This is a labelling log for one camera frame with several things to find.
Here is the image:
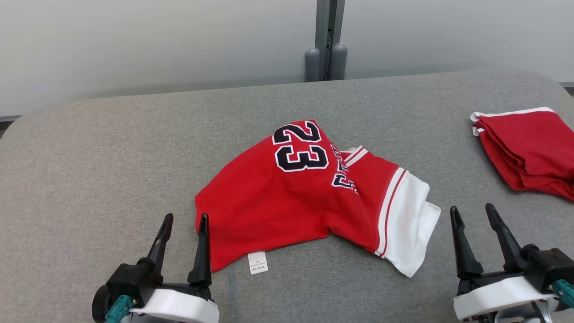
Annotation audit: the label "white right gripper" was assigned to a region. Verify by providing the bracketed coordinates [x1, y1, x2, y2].
[450, 203, 559, 321]

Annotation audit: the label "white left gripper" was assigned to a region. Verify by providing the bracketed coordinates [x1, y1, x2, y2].
[130, 214, 219, 323]

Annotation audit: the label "red jersey number 23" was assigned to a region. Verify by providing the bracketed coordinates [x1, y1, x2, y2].
[194, 119, 441, 279]

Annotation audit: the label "red shorts with white trim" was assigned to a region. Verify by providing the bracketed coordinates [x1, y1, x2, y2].
[470, 107, 574, 201]

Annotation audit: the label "black cable with teal plug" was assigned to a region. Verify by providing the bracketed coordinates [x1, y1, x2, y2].
[552, 279, 574, 308]
[105, 295, 135, 323]

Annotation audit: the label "grey partition post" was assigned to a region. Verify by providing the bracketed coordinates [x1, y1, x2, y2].
[305, 0, 348, 82]

